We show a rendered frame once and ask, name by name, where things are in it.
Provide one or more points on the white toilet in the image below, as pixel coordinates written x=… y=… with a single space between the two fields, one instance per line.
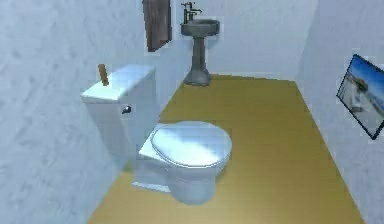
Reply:
x=186 y=150

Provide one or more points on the dark toilet flush lever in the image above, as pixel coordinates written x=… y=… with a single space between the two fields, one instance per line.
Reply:
x=126 y=109

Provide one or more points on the dark metal faucet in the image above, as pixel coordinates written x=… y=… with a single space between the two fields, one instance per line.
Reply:
x=188 y=11

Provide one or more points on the grey pedestal sink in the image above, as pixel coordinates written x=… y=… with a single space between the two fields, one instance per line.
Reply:
x=199 y=50

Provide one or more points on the brown framed wall picture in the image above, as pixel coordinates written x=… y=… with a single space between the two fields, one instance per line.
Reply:
x=157 y=23

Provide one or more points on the blue framed wall picture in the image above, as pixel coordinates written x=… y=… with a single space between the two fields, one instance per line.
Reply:
x=363 y=95

